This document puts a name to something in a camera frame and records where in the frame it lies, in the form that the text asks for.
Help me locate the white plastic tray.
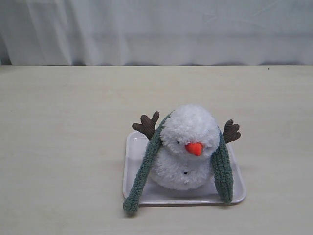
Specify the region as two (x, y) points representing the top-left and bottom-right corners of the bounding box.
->
(122, 131), (246, 207)

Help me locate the white backdrop curtain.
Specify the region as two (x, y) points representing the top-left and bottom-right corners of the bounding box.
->
(0, 0), (313, 66)

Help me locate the white plush snowman toy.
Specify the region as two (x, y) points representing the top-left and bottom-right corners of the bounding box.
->
(132, 103), (242, 193)

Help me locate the green fluffy scarf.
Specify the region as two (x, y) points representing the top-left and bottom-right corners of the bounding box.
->
(123, 112), (234, 215)

